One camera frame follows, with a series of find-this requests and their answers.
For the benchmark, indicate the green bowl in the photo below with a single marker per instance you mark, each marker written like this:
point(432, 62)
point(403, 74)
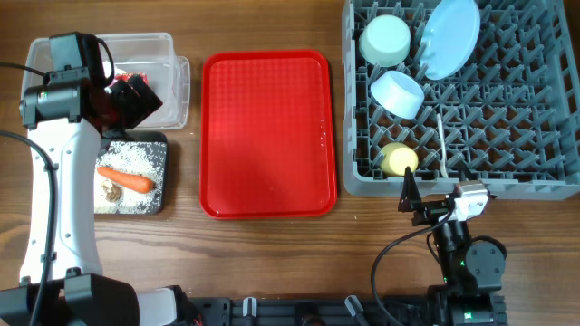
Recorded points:
point(385, 41)

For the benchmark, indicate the red serving tray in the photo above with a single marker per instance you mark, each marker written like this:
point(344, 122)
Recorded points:
point(267, 135)

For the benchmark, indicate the white rice grains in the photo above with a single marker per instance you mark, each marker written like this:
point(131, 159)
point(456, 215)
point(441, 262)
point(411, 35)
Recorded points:
point(136, 156)

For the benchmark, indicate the grey dishwasher rack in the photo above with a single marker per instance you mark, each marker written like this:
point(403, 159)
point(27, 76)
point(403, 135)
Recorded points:
point(510, 113)

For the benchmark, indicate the light blue bowl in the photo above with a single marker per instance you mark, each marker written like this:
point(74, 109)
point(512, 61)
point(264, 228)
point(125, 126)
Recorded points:
point(399, 94)

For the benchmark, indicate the clear plastic bin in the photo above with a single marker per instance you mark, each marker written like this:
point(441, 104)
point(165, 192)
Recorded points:
point(158, 68)

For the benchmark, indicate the yellow cup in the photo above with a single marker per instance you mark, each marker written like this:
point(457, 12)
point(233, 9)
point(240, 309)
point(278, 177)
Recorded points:
point(396, 158)

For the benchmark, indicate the white plastic spoon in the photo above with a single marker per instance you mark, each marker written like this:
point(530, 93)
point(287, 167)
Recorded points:
point(443, 161)

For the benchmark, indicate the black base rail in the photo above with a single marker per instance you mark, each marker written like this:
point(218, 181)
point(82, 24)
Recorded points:
point(407, 309)

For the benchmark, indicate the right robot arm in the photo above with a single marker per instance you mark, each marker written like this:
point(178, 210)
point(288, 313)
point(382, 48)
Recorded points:
point(471, 266)

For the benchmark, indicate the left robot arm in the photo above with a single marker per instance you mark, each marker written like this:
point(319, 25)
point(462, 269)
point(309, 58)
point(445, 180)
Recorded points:
point(61, 280)

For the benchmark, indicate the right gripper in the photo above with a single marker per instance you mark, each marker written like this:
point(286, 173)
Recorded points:
point(431, 211)

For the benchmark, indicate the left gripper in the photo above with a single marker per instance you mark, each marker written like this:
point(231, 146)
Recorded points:
point(137, 100)

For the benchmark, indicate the orange carrot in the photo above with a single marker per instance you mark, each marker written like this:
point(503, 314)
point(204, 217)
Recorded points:
point(136, 183)

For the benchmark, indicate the light blue plate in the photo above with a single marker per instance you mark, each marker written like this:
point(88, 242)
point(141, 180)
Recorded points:
point(450, 36)

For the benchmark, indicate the black waste tray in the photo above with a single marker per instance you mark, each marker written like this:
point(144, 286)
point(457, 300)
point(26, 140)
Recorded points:
point(136, 158)

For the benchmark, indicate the brown food scrap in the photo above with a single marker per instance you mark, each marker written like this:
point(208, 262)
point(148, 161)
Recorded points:
point(112, 193)

